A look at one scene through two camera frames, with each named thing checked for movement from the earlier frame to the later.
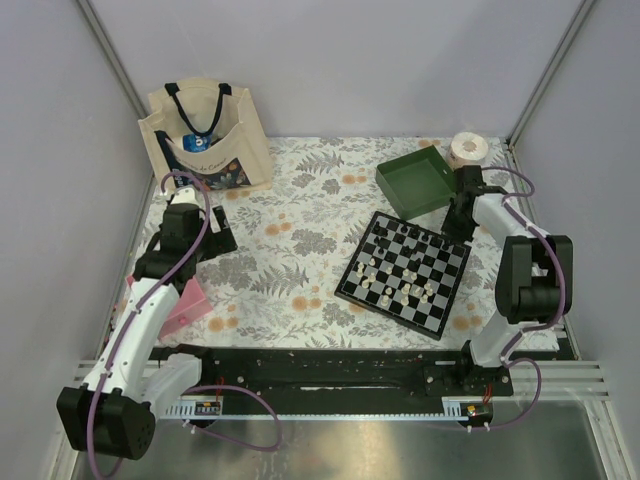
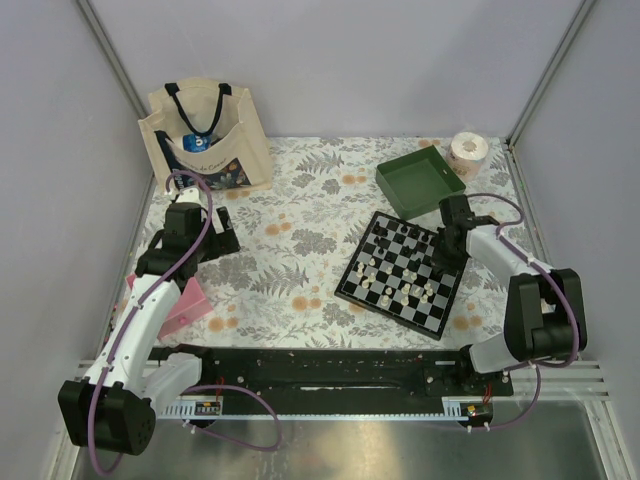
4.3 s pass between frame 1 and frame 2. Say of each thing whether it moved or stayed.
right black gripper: moved
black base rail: stayed
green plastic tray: stayed
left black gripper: stayed
